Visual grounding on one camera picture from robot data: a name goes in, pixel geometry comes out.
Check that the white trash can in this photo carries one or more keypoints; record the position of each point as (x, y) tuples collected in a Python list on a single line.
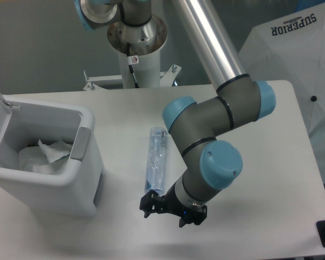
[(23, 122)]

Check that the white bin liner bag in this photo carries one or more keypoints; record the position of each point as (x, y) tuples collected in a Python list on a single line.
[(32, 159)]

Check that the white umbrella with lettering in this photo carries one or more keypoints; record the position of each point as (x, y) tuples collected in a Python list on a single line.
[(292, 48)]

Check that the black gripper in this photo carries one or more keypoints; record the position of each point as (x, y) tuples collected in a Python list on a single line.
[(152, 202)]

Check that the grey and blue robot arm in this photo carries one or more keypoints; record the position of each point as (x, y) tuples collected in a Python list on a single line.
[(212, 165)]

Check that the crushed clear plastic bottle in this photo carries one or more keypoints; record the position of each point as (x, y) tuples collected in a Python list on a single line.
[(156, 160)]

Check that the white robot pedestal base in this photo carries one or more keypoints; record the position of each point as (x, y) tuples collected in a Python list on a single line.
[(140, 67)]

